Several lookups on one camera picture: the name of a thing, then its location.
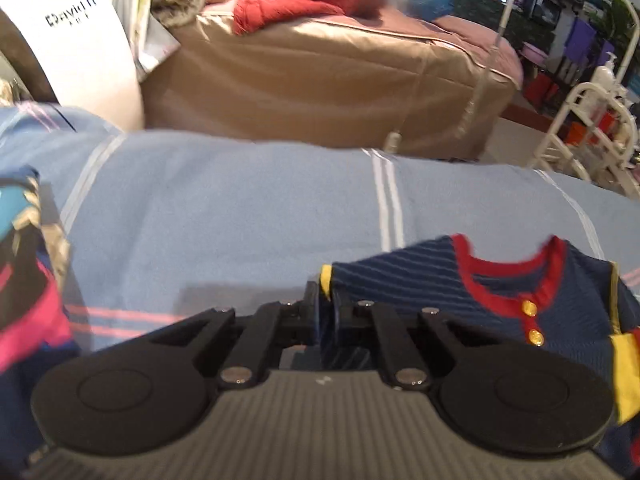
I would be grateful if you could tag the purple hanging cloth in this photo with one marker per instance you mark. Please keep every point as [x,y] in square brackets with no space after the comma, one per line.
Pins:
[580,40]

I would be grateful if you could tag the white beauty machine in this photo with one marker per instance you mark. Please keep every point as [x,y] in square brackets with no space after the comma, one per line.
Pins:
[75,60]

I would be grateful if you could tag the white metal arched frame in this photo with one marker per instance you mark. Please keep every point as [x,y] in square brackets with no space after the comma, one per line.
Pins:
[500,25]

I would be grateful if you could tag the navy striped child's garment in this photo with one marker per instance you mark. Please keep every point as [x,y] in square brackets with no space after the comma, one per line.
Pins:
[425,280]

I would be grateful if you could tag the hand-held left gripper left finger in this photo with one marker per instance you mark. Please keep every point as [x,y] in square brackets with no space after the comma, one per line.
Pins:
[312,312]

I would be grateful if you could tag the pink basin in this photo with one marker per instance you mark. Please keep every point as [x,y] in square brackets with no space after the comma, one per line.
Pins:
[535,52]

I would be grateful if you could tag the navy cartoon print cloth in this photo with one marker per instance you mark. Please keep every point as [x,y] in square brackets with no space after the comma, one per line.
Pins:
[25,285]

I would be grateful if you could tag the red padded jacket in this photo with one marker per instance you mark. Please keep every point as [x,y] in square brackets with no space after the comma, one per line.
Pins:
[280,7]

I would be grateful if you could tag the white pump bottle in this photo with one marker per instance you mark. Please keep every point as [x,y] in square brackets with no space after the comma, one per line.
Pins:
[606,75]

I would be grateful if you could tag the blue bag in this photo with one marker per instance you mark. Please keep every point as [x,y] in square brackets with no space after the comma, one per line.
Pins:
[432,2]

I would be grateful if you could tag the white metal rack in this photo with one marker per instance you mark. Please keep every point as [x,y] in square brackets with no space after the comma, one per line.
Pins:
[580,110]

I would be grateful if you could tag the brown covered massage bed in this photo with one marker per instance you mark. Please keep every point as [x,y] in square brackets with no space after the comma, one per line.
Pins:
[325,90]

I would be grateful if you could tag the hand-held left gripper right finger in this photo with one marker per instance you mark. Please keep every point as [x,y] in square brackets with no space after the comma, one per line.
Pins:
[341,321]

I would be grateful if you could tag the blue striped bedsheet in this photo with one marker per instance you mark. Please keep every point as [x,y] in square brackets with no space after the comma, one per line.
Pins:
[225,210]

